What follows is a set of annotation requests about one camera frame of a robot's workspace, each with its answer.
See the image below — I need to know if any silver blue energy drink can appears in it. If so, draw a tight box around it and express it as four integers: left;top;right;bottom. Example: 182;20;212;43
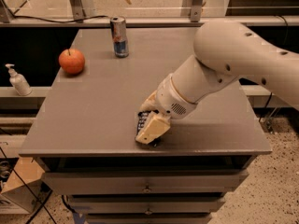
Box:
110;16;129;58

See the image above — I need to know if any dark blue rxbar wrapper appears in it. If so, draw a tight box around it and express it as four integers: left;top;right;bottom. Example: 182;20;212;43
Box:
135;111;161;145

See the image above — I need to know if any cardboard box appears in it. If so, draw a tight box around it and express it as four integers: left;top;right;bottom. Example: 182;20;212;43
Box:
0;158;44;215

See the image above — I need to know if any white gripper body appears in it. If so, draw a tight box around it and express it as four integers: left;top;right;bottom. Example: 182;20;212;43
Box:
155;75;197;119

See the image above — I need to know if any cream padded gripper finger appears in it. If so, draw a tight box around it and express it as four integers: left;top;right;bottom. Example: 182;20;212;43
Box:
135;111;170;145
139;91;157;112

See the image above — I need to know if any black floor cable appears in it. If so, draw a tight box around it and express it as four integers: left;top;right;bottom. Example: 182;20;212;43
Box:
0;147;59;224

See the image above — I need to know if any red apple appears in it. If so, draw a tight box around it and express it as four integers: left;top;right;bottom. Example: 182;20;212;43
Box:
58;49;85;75

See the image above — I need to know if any white pump sanitizer bottle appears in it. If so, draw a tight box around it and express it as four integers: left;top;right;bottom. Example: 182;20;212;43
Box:
6;63;32;96

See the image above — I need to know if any black cable on ledge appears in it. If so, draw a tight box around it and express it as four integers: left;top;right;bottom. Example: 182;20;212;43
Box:
8;13;110;24

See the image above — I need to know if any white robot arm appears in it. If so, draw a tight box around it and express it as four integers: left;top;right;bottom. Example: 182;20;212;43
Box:
135;19;299;145

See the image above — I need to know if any grey drawer cabinet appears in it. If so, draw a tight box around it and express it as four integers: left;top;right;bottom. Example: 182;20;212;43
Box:
21;28;271;224

